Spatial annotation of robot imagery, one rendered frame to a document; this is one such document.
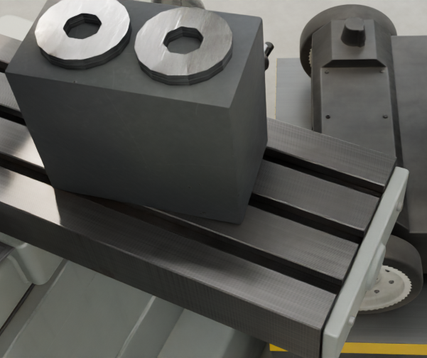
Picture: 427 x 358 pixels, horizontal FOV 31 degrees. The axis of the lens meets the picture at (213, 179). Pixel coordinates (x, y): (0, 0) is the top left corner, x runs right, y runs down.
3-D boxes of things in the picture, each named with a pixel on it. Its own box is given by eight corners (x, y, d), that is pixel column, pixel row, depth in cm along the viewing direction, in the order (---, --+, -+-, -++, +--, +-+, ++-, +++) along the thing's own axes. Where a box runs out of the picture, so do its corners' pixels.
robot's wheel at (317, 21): (392, 73, 168) (402, 1, 152) (393, 90, 165) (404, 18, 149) (298, 74, 171) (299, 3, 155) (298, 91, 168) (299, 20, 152)
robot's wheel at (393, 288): (413, 291, 137) (428, 229, 121) (415, 317, 134) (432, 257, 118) (298, 289, 139) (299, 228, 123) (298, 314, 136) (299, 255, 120)
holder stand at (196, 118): (91, 110, 94) (49, -24, 78) (268, 140, 89) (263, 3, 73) (51, 189, 87) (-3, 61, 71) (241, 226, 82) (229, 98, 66)
